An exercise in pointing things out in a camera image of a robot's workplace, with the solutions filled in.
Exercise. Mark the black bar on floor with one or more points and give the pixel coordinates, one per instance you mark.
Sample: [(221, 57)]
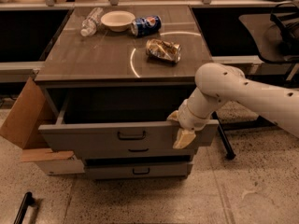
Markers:
[(28, 200)]

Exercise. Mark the white paper bowl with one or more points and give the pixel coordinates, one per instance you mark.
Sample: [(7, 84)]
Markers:
[(118, 21)]

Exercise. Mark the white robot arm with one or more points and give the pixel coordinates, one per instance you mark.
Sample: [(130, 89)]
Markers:
[(217, 84)]

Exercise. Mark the grey middle drawer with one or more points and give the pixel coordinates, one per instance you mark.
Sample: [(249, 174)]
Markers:
[(129, 153)]

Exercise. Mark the black table leg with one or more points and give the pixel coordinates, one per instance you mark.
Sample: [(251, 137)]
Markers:
[(230, 155)]

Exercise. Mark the blue Pepsi can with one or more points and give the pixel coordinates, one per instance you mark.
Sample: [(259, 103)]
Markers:
[(146, 25)]

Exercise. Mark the grey top drawer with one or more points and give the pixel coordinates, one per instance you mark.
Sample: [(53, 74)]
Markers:
[(121, 118)]

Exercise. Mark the brown cardboard box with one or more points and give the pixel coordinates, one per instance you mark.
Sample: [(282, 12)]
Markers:
[(21, 129)]

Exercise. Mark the crushed gold can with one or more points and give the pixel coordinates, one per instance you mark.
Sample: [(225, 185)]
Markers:
[(163, 50)]

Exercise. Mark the grey drawer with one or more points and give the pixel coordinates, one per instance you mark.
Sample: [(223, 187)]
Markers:
[(140, 170), (129, 153), (121, 118)]

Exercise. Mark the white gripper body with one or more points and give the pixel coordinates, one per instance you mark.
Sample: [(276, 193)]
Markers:
[(189, 117)]

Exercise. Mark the grey bottom drawer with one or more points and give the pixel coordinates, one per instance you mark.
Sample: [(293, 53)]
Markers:
[(140, 170)]

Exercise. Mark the clear plastic water bottle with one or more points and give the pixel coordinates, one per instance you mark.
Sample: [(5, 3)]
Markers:
[(92, 22)]

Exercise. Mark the black office chair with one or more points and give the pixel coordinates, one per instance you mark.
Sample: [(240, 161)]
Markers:
[(276, 35)]

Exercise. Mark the grey drawer cabinet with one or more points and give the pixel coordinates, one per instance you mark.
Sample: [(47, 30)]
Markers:
[(115, 60)]

